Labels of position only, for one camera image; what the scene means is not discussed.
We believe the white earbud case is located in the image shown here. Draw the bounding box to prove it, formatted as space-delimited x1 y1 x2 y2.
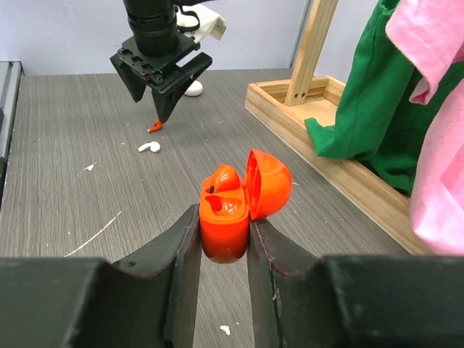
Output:
184 80 203 97

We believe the white earbud near left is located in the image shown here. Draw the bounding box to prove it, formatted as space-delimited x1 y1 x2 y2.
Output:
138 141 160 153

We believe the green tank top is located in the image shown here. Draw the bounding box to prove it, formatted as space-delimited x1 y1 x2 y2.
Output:
305 1 463 196

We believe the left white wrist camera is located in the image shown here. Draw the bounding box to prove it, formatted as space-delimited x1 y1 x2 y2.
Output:
175 4 226 43

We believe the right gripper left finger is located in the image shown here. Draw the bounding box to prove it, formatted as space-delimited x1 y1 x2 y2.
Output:
113 204 202 347

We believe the orange earbud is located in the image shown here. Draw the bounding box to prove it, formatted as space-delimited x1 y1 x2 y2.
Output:
207 165 241 194
147 120 163 133

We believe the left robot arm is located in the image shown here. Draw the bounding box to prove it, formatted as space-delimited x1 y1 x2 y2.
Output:
110 1 212 125

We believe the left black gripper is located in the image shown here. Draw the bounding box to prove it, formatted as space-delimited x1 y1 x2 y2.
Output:
110 34 212 123

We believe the wooden clothes rack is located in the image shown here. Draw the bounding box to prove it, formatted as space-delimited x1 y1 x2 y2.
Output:
245 1 430 254

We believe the pink shirt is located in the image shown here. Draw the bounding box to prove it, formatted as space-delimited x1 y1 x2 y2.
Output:
386 1 463 255

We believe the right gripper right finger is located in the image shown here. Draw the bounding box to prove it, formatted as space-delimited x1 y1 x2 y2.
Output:
247 219 323 347

